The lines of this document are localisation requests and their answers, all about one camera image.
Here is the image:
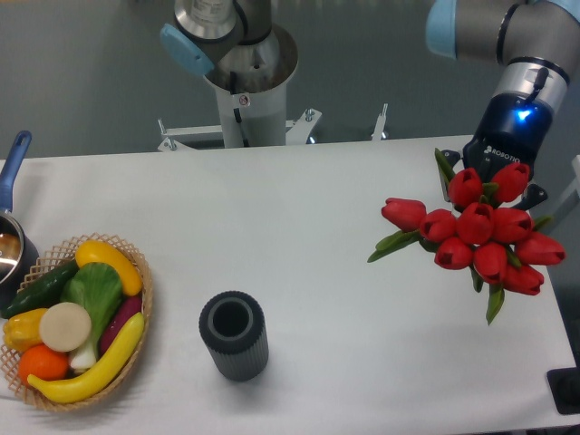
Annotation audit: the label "purple sweet potato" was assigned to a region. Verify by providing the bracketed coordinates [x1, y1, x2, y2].
[99, 295, 142, 356]

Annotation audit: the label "green lettuce leaf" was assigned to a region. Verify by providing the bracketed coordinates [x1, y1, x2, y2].
[60, 263, 122, 374]

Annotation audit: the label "yellow banana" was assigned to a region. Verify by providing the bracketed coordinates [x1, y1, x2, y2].
[27, 313, 145, 404]

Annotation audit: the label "beige round radish slice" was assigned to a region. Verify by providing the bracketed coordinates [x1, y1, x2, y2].
[39, 302, 92, 353]

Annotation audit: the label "silver second robot arm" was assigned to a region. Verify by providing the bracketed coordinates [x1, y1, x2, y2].
[159, 1, 272, 76]

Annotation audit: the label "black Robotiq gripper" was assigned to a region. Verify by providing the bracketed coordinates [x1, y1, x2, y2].
[436, 93, 553, 211]

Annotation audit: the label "orange fruit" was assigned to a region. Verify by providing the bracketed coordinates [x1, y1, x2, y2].
[18, 344, 69, 384]

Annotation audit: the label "blue handled saucepan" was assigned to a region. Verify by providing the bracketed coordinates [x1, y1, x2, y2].
[1, 130, 38, 309]

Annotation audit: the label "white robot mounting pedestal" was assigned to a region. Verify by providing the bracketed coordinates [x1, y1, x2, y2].
[156, 26, 391, 153]

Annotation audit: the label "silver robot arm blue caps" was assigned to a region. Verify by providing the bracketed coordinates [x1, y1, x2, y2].
[426, 1, 579, 181]

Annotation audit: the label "woven wicker basket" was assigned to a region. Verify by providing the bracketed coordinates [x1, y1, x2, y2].
[1, 233, 153, 411]

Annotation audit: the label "green cucumber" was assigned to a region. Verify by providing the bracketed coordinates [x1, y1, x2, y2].
[1, 261, 79, 319]

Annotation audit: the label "red tulip bouquet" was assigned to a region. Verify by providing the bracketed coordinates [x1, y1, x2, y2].
[368, 163, 566, 323]

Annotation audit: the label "dark grey ribbed vase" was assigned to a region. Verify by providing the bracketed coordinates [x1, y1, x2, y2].
[198, 291, 269, 382]

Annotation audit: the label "black device at edge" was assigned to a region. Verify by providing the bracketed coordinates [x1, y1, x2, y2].
[546, 367, 579, 415]

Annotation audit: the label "yellow squash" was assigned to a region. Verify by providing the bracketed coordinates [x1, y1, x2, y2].
[75, 240, 142, 296]

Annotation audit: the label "yellow bell pepper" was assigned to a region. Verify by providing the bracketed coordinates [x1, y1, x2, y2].
[3, 308, 48, 353]

